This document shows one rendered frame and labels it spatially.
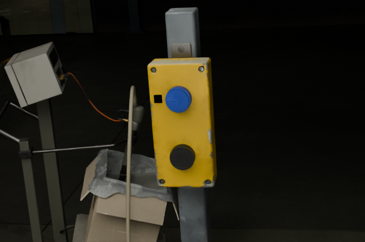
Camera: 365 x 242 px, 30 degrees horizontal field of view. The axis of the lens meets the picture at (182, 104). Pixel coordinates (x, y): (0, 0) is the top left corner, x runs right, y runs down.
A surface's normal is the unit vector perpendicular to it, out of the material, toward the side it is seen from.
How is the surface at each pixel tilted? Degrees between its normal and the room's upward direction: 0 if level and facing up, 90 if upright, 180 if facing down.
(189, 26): 90
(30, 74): 90
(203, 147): 90
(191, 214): 90
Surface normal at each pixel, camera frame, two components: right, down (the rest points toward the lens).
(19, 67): 0.07, 0.28
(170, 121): -0.17, 0.29
